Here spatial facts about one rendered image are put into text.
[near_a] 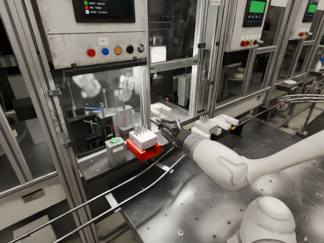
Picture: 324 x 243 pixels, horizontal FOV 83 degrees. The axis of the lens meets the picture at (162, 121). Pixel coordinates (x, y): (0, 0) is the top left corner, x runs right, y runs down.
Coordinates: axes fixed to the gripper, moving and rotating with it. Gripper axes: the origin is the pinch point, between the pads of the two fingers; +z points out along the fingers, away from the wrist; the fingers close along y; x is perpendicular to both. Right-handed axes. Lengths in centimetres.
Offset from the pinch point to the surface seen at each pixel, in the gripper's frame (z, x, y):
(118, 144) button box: 10.3, 14.9, -12.0
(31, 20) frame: 24, 34, 39
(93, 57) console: 22.8, 16.1, 25.8
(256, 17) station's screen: 21, -105, 43
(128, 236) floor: 27, 10, -114
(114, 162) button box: 10.3, 18.4, -20.8
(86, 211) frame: 24, 35, -60
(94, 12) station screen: 20.6, 13.7, 41.9
